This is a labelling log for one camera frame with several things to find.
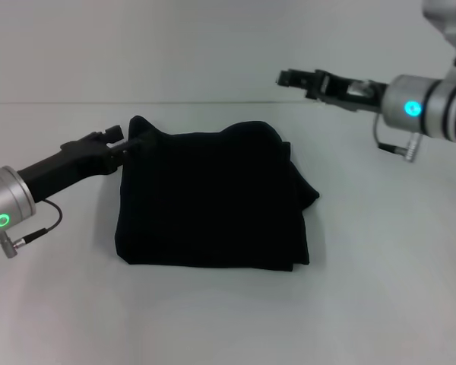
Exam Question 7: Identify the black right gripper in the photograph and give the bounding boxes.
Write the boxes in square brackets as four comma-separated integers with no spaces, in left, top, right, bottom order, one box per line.
[275,68,389,114]

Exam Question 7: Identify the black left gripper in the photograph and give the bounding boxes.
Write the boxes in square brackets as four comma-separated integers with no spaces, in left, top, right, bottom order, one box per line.
[17,125,147,203]

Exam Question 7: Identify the black t-shirt with FREE print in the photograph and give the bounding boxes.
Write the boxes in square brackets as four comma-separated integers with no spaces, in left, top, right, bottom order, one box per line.
[112,115,321,273]

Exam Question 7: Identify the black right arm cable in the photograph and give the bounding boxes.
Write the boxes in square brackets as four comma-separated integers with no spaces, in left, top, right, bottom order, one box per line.
[372,113,407,151]

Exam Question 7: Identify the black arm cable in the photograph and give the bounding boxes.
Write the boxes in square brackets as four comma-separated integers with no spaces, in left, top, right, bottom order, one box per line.
[0,199,64,260]
[372,113,407,151]

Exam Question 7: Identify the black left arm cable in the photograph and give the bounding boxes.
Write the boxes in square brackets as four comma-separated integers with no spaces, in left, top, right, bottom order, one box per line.
[0,199,64,260]

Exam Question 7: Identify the silver right cable connector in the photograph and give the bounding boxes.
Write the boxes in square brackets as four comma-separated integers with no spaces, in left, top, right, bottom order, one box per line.
[404,132,425,163]

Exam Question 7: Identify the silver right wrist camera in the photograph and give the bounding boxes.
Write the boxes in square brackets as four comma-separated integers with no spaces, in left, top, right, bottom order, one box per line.
[421,0,456,68]

